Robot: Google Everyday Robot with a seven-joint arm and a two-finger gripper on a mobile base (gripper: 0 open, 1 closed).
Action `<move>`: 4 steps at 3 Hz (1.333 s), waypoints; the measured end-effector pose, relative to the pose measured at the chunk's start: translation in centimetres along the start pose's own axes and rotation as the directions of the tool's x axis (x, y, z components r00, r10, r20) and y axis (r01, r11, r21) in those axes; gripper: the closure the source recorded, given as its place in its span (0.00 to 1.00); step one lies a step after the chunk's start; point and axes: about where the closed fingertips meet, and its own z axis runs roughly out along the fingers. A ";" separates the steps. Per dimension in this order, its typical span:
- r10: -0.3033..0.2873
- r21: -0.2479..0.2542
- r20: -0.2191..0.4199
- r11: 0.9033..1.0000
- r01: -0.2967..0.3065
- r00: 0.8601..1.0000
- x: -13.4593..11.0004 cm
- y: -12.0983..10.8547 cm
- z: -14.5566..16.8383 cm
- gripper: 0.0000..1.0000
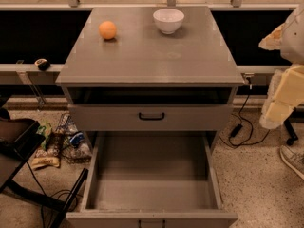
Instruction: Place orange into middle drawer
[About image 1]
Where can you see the white ceramic bowl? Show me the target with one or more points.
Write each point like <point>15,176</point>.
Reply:
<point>168,21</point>

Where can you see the black rolling stand leg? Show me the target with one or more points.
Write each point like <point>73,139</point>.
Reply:
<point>292,135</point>

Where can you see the small black round device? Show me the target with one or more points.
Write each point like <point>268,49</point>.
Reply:
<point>42,64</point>

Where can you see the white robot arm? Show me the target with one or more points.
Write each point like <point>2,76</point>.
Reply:
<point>286,89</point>

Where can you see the black power cable adapter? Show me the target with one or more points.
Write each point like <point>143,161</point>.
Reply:
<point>243,131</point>

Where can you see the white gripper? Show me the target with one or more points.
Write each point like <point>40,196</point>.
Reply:
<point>294,39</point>

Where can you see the open grey drawer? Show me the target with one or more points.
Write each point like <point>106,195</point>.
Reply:
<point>151,180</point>

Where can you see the grey drawer cabinet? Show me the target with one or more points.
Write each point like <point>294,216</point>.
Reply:
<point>141,66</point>

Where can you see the closed grey drawer black handle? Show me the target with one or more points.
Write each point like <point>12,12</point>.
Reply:
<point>155,118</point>

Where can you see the wire basket with items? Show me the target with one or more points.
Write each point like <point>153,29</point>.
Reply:
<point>75,148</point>

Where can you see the grey sneaker shoe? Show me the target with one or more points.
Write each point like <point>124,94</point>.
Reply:
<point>293,160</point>

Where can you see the yellow snack bag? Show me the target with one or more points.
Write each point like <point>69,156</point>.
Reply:
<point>47,158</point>

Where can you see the orange fruit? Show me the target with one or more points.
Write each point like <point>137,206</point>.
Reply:
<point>107,30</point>

